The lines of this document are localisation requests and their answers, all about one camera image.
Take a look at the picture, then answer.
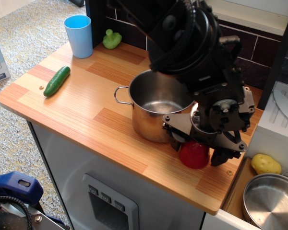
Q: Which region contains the light green toy vegetable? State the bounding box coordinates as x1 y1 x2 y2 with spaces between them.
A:
103 29 122 49

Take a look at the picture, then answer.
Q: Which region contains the blue plastic cup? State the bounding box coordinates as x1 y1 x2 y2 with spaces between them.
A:
64 15 93 58

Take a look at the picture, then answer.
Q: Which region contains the blue clamp tool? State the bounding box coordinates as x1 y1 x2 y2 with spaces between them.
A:
0 171 70 230

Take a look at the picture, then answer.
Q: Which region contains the grey toy kitchen cabinet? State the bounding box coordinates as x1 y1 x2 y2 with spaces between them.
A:
26 120 255 230

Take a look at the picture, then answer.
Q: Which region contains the stainless steel pot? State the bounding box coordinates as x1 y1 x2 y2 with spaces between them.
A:
114 70 195 143

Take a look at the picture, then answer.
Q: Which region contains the stainless steel pan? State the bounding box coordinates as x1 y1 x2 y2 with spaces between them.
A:
242 173 288 230

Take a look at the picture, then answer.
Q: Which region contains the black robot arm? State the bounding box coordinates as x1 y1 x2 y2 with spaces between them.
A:
108 0 255 166

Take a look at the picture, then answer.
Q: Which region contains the green toy cucumber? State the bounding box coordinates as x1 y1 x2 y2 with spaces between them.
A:
43 66 71 97

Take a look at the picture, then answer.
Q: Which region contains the grey toy knife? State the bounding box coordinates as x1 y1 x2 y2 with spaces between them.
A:
273 90 288 118

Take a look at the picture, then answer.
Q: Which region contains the red toy sweet potato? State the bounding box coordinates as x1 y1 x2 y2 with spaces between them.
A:
179 141 209 169

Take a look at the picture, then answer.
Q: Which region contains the white dish rack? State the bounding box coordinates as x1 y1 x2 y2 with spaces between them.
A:
258 81 288 144

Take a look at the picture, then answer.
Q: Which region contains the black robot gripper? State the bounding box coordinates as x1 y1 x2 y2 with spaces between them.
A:
162 109 246 166

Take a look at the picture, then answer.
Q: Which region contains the yellow toy potato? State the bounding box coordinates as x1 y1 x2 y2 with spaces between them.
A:
251 154 282 174

